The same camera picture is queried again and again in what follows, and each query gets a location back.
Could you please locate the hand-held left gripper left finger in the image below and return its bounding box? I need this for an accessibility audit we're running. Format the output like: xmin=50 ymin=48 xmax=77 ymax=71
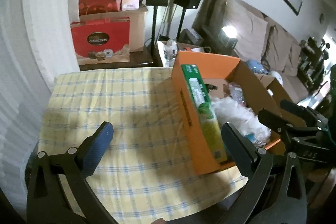
xmin=26 ymin=121 xmax=116 ymax=224

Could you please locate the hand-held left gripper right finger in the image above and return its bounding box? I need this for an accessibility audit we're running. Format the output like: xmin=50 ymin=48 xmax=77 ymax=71
xmin=221 ymin=122 xmax=307 ymax=224

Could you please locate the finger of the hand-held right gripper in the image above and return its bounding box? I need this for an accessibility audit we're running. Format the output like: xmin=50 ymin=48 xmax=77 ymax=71
xmin=280 ymin=99 xmax=329 ymax=130
xmin=257 ymin=109 xmax=300 ymax=140

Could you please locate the white plastic bag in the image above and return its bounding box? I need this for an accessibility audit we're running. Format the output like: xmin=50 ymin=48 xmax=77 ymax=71
xmin=211 ymin=98 xmax=272 ymax=146

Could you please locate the clear bottle with pink cap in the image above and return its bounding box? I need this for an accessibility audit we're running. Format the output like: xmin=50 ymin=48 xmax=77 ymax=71
xmin=223 ymin=84 xmax=247 ymax=106

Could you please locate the orange cardboard box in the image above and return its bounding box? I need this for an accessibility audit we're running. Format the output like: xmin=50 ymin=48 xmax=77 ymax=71
xmin=171 ymin=51 xmax=286 ymax=174

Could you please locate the long green toothpaste box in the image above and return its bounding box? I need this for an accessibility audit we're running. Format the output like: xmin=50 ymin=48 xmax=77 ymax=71
xmin=181 ymin=64 xmax=228 ymax=164

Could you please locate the brown sofa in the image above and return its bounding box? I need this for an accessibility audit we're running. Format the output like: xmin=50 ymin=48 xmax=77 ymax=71
xmin=192 ymin=0 xmax=315 ymax=98

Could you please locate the brown open cardboard box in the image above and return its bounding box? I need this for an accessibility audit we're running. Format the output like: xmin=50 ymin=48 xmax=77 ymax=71
xmin=256 ymin=73 xmax=309 ymax=119

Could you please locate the yellow plaid tablecloth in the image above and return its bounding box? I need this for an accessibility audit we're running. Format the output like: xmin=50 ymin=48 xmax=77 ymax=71
xmin=37 ymin=68 xmax=248 ymax=218

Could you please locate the white round item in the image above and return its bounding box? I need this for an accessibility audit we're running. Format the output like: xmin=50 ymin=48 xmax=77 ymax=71
xmin=268 ymin=70 xmax=284 ymax=85

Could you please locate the dark cluttered shelf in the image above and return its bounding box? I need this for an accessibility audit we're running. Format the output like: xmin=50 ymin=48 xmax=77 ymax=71
xmin=299 ymin=39 xmax=331 ymax=88

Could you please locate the small brown sofa cushion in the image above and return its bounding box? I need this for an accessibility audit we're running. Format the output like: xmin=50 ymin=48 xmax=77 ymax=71
xmin=285 ymin=43 xmax=302 ymax=76

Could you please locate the light blue round item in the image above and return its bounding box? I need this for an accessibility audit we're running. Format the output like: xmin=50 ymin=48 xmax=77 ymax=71
xmin=247 ymin=60 xmax=264 ymax=73

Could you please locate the medium brown sofa cushion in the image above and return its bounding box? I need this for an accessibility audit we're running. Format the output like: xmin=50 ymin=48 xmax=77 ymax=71
xmin=265 ymin=26 xmax=293 ymax=69

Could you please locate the large brown sofa cushion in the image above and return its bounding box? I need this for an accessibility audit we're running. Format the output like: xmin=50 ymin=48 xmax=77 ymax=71
xmin=235 ymin=10 xmax=271 ymax=62

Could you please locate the glowing black light device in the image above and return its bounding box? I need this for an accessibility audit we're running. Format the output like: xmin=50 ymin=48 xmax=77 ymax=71
xmin=218 ymin=26 xmax=238 ymax=47

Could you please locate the red paper bag chocolate print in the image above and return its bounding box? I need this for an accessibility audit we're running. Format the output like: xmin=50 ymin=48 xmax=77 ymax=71
xmin=70 ymin=17 xmax=131 ymax=65

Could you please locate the white bag with bottles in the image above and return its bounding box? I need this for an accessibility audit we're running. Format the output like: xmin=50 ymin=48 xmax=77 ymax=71
xmin=157 ymin=40 xmax=210 ymax=67

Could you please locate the dark small box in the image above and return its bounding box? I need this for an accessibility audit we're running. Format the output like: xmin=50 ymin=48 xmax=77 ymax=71
xmin=184 ymin=28 xmax=204 ymax=46

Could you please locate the clear plastic packaging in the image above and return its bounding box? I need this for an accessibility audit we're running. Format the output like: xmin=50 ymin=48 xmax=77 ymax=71
xmin=164 ymin=39 xmax=177 ymax=59

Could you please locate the white curtain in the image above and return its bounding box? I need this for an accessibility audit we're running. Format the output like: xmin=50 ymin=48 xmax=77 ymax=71
xmin=0 ymin=0 xmax=82 ymax=188

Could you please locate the large brown cardboard box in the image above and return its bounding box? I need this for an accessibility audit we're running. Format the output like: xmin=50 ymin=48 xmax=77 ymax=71
xmin=130 ymin=5 xmax=148 ymax=52

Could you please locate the black speaker stand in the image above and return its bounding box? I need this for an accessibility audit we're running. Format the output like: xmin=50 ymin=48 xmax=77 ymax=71
xmin=176 ymin=8 xmax=187 ymax=41
xmin=151 ymin=6 xmax=158 ymax=51

